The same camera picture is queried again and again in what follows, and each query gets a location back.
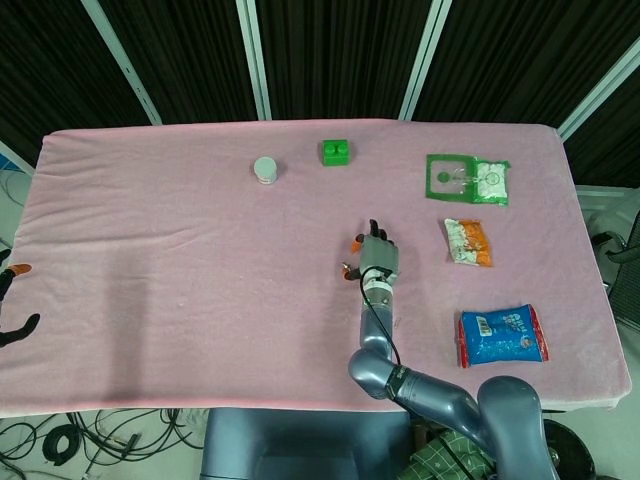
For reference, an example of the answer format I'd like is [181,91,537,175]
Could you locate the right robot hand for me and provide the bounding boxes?
[341,218,403,289]

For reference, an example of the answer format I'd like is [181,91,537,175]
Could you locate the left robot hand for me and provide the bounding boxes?
[0,248,41,351]

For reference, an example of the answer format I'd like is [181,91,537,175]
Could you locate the orange white snack packet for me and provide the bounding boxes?
[443,217,496,269]

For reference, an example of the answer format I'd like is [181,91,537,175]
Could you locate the green toy brick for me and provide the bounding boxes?
[318,139,353,167]

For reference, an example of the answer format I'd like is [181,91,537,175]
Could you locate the green white snack packet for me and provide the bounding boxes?
[424,153,512,207]

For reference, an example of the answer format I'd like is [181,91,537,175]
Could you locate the blue red snack packet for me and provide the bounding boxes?
[455,302,550,370]

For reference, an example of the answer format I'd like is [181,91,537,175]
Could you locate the pink table cloth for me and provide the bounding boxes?
[0,119,632,419]

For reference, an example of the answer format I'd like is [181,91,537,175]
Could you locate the blue grey robot torso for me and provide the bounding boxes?
[201,407,414,480]

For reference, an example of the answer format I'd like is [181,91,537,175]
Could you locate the green checkered cloth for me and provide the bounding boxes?
[409,428,491,480]

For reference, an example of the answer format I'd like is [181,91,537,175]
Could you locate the black mesh office chair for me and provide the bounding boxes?
[592,209,640,351]

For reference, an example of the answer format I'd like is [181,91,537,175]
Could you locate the black waste bin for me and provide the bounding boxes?
[543,418,597,480]

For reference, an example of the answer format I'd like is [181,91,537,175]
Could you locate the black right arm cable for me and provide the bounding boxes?
[358,267,404,369]

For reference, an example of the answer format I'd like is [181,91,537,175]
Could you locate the black coiled cable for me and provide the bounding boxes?
[42,424,82,467]

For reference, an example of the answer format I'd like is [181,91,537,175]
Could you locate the black floor cable tangle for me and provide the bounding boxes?
[0,408,206,474]

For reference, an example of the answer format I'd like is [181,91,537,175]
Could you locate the white partition post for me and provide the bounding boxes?
[81,0,164,126]
[234,0,274,122]
[556,44,640,142]
[397,0,454,121]
[0,138,36,174]

